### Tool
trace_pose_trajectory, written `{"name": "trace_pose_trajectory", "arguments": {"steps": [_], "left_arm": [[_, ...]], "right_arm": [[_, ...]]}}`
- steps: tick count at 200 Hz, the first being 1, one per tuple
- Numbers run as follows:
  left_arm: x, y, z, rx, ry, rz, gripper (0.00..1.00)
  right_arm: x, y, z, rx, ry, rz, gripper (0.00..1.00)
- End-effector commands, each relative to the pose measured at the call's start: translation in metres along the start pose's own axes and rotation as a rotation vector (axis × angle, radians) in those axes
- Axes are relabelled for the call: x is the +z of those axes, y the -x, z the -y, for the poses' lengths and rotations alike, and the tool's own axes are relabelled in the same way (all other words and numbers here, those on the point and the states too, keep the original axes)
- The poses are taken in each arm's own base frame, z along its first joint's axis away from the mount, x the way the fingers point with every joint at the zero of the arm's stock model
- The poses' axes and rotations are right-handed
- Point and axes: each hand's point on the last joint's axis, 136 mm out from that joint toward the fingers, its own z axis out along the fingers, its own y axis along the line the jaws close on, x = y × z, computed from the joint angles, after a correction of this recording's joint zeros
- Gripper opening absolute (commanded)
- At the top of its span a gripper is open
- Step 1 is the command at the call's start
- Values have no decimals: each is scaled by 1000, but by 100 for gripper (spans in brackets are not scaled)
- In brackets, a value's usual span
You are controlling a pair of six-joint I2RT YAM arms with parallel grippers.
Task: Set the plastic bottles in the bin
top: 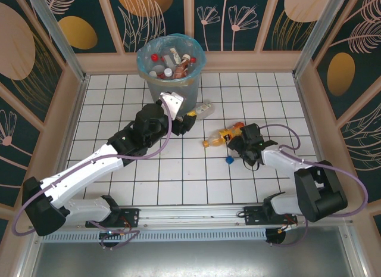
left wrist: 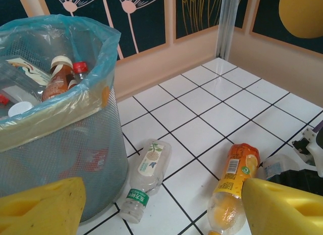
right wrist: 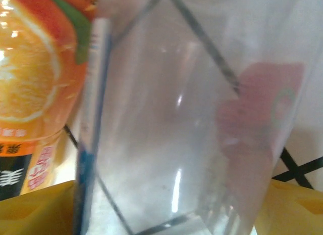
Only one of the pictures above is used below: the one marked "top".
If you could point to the blue plastic bin liner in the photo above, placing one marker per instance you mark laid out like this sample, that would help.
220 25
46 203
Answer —
202 59

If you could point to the steel sheet panel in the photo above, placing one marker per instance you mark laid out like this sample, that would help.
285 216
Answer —
190 259

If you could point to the blue bottle cap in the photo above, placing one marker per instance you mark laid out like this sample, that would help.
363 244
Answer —
229 160

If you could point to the clear bottle pale label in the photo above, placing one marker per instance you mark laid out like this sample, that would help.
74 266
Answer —
205 108

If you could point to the left black mount plate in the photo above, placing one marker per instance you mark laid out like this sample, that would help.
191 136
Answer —
131 216

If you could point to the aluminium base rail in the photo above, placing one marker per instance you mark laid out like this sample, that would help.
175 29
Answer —
193 216

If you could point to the black mount plate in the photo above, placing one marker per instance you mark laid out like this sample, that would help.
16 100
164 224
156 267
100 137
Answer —
253 216
131 216

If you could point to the translucent grey waste bin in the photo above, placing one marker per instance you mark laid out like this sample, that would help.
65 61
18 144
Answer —
190 92

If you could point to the orange juice bottle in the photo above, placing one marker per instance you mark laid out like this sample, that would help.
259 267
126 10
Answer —
223 135

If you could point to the right black mount plate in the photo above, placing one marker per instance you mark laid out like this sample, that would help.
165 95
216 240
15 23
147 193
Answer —
253 216

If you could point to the aluminium frame post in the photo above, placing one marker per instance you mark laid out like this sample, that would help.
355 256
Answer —
321 29
54 29

